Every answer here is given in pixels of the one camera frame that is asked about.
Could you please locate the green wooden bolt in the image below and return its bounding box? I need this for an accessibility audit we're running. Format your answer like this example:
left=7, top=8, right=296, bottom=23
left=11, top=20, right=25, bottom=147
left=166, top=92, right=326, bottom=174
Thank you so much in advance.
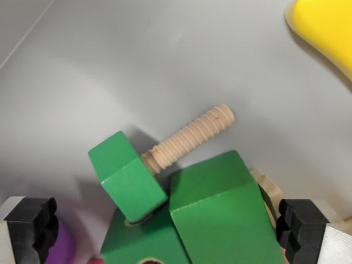
left=87, top=103, right=235, bottom=224

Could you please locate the natural wood perforated strip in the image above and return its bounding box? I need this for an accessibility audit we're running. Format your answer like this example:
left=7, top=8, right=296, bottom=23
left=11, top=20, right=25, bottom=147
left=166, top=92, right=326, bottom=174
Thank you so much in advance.
left=249, top=168, right=284, bottom=230

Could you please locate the grey plastic bin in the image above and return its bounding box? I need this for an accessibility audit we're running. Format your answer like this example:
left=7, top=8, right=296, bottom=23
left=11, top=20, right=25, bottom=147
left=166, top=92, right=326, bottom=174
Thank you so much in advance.
left=0, top=0, right=352, bottom=264

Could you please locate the purple plastic cup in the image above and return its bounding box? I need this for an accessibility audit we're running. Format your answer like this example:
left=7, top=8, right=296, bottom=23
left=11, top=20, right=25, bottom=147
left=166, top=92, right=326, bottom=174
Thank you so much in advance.
left=43, top=218, right=78, bottom=264

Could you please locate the large green wooden block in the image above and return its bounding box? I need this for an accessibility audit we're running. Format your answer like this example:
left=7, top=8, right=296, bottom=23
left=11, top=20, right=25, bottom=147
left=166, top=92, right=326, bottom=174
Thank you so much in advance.
left=168, top=150, right=286, bottom=264

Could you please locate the yellow wooden sliced banana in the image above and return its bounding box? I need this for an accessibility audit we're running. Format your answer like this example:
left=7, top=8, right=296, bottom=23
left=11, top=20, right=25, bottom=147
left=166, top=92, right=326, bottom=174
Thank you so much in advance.
left=284, top=0, right=352, bottom=93

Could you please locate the black-padded gripper left finger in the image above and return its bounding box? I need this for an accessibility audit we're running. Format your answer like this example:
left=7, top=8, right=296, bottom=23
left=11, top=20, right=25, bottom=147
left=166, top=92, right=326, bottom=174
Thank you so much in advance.
left=0, top=196, right=59, bottom=264

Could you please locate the black-padded gripper right finger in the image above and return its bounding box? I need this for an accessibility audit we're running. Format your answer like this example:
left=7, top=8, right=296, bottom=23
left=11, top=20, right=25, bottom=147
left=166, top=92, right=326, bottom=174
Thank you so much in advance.
left=276, top=198, right=352, bottom=264

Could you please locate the green cube with hole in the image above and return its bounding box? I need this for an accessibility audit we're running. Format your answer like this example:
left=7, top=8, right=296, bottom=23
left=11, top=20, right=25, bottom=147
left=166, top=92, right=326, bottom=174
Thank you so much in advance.
left=100, top=203, right=193, bottom=264

